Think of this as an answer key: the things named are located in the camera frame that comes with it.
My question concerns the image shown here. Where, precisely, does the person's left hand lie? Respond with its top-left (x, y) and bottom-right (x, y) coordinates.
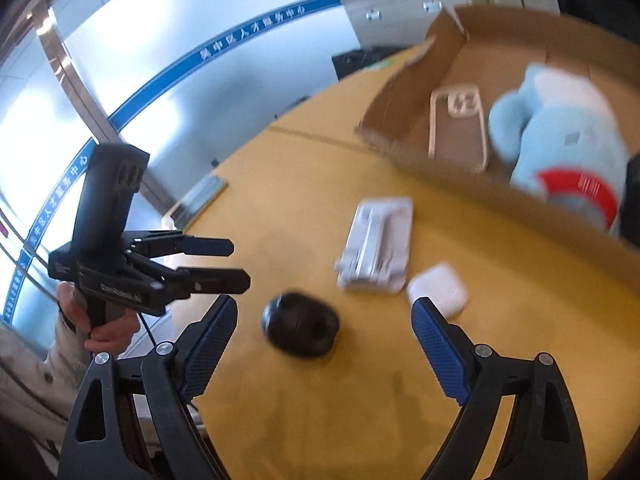
top-left (56, 282), bottom-right (140, 356)

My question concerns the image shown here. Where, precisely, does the white earbuds case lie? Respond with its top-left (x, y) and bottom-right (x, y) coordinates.
top-left (407, 262), bottom-right (469, 320)

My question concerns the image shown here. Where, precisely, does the black bag with green label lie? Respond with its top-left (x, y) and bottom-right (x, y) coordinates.
top-left (331, 46), bottom-right (407, 80)

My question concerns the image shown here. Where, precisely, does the black product box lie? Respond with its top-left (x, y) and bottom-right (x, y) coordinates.
top-left (620, 153), bottom-right (640, 248)

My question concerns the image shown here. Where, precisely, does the white clear phone case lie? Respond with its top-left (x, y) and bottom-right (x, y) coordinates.
top-left (428, 84), bottom-right (488, 172)

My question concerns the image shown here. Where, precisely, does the black rounded plastic object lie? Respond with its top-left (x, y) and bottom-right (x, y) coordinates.
top-left (262, 290), bottom-right (341, 359)

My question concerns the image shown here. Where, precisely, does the left beige jacket sleeve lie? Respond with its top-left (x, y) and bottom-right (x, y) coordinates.
top-left (1, 314), bottom-right (91, 470)

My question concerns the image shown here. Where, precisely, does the blue wall sign strip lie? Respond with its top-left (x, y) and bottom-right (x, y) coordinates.
top-left (1, 4), bottom-right (358, 336)

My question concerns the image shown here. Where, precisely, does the book on table edge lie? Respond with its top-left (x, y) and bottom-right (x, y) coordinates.
top-left (162, 174), bottom-right (228, 231)

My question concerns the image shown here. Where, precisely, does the brown cardboard box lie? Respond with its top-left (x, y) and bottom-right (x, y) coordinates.
top-left (357, 6), bottom-right (639, 287)

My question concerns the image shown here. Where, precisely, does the blue white plush toy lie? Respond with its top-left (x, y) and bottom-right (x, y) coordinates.
top-left (488, 63), bottom-right (629, 233)

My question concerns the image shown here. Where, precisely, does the white folding phone stand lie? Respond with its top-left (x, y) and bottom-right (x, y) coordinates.
top-left (334, 196), bottom-right (413, 295)

